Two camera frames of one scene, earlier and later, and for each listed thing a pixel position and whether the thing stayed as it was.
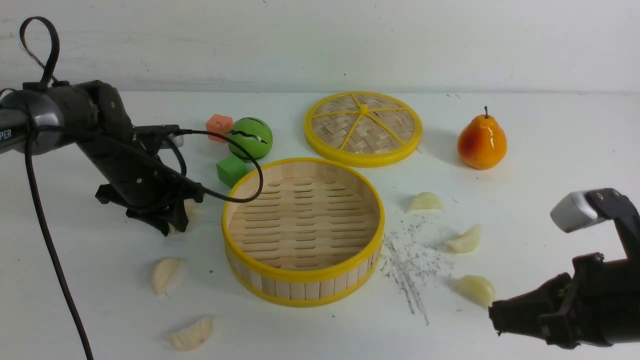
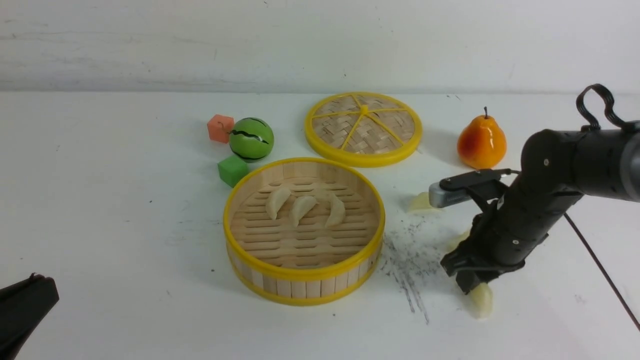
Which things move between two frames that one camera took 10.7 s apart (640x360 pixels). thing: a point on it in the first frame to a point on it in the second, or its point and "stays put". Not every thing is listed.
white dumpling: x=193 y=337 to x=338 y=211
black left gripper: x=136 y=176 to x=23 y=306
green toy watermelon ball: x=252 y=134 stays put
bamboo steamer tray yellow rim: x=314 y=235 stays put
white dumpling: x=190 y=208 to x=275 y=200
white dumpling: x=163 y=270 to x=300 y=205
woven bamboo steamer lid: x=363 y=129 stays put
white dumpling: x=425 y=202 stays put
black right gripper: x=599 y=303 to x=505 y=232
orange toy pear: x=482 y=143 stays put
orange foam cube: x=219 y=124 stays put
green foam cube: x=231 y=169 stays put
